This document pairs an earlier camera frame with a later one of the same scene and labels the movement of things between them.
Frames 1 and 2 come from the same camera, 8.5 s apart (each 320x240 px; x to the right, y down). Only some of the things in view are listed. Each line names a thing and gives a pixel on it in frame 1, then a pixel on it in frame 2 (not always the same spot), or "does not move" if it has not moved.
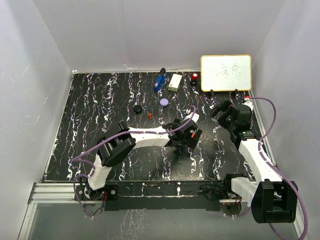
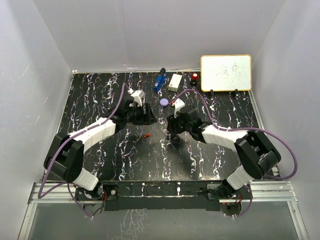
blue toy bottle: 160,80 does not move
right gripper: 224,105 -> 173,121
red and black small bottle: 194,78 does not move
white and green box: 174,83 does not move
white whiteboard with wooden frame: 226,73 does not move
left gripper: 190,142 -> 148,119
